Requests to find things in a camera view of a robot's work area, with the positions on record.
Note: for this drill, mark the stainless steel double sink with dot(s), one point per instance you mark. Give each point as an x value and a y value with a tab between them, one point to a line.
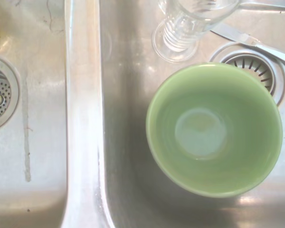
83	118

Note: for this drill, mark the clear ribbed drinking glass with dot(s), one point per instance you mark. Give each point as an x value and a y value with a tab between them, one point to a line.
180	35

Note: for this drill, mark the slotted basket drain strainer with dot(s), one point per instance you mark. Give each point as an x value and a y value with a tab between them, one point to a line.
263	71

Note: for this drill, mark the perforated drain strainer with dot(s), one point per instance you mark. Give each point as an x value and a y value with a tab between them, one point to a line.
0	99

